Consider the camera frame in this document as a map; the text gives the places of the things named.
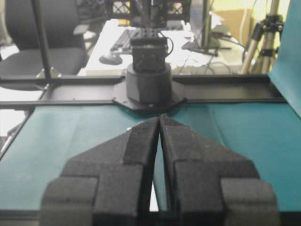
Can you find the cardboard box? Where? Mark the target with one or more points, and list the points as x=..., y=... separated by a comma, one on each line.
x=239, y=22

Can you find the black vertical frame post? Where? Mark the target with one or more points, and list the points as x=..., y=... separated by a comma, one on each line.
x=42, y=37

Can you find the teal table mat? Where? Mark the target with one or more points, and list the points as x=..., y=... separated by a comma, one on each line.
x=269, y=134

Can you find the black keyboard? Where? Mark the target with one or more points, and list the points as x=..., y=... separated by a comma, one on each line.
x=123, y=42

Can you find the camera tripod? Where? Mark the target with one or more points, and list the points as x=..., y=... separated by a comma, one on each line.
x=261, y=51

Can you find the black table frame rail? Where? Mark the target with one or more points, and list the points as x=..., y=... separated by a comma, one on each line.
x=86, y=91

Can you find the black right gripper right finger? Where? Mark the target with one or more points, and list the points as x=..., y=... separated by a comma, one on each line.
x=208, y=184

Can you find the black office chair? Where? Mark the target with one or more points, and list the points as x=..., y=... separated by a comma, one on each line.
x=67, y=52

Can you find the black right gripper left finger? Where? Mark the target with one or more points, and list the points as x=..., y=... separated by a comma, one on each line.
x=107, y=185

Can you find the black monitor stand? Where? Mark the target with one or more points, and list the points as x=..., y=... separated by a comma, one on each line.
x=200, y=25

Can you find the black computer mouse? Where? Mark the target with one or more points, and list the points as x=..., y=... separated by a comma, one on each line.
x=110, y=59

